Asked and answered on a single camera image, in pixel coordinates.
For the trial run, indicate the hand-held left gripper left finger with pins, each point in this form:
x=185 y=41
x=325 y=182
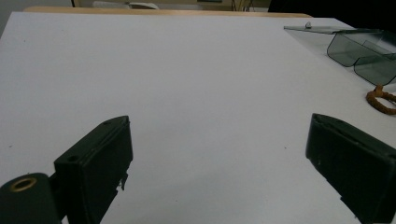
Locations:
x=93 y=161

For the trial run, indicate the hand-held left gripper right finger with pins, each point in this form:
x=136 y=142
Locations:
x=355 y=168

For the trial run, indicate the clear grey plastic box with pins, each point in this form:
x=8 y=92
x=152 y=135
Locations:
x=358 y=49

